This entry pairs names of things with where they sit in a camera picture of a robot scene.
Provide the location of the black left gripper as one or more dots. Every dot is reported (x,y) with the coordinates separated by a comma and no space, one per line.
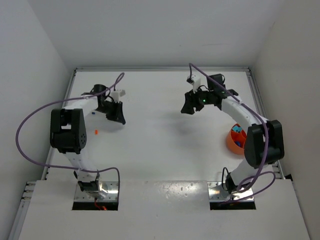
(114,111)

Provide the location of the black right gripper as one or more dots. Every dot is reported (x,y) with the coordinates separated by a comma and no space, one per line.
(194,99)

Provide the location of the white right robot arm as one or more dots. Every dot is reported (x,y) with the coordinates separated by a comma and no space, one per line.
(264,143)

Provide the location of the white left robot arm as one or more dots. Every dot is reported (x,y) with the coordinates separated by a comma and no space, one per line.
(68,134)

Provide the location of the orange round divided container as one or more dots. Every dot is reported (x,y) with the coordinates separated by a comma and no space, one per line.
(232,137)

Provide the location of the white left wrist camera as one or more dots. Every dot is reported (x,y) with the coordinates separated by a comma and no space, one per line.
(117,94)

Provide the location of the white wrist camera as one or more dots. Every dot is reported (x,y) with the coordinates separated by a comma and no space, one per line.
(195,81)
(117,94)

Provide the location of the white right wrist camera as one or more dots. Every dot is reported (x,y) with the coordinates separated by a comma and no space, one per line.
(195,81)

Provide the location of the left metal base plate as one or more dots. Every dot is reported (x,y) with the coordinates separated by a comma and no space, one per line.
(109,194)

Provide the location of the metal base plate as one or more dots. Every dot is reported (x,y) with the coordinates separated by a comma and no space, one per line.
(109,194)
(217,194)

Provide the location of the aluminium frame rail right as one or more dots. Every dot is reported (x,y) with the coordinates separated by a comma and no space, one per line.
(260,108)

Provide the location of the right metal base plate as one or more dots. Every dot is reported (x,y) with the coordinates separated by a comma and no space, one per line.
(217,194)

